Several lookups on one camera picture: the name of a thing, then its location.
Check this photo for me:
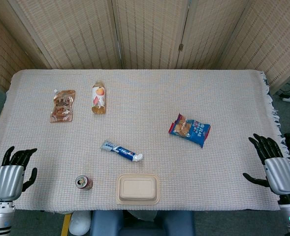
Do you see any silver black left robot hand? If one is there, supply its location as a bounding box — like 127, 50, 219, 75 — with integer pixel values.
0, 146, 38, 202

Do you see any light woven tablecloth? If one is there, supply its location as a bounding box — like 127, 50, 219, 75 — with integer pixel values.
0, 69, 290, 212

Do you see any yellow floor tape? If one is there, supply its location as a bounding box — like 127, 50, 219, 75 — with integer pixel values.
61, 213, 72, 236

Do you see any blue biscuit snack bag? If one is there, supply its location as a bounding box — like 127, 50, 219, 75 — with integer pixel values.
169, 113, 211, 149

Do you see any red cartoon drink can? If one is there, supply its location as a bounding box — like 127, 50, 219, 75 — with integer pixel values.
75, 175, 94, 191

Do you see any black floor cable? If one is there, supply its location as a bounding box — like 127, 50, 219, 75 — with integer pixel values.
277, 83, 290, 98

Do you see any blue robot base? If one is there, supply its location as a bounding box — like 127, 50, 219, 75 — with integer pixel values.
90, 210, 196, 236

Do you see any peach juice plastic bottle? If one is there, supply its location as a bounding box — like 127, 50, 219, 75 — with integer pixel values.
91, 80, 106, 115

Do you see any brown sauce spout pouch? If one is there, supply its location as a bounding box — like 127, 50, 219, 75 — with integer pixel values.
50, 88, 76, 123

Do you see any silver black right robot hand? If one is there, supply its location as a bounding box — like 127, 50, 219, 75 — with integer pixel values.
242, 133, 290, 197

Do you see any beige pulp lunch box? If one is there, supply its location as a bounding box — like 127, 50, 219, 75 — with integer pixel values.
116, 173, 160, 205

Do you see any white rounded robot cover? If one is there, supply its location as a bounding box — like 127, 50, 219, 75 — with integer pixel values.
68, 210, 91, 236

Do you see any blue white toothpaste tube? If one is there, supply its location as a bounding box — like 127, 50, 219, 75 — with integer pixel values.
100, 140, 144, 162

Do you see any woven folding screen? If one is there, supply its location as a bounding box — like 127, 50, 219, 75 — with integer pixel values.
0, 0, 290, 94

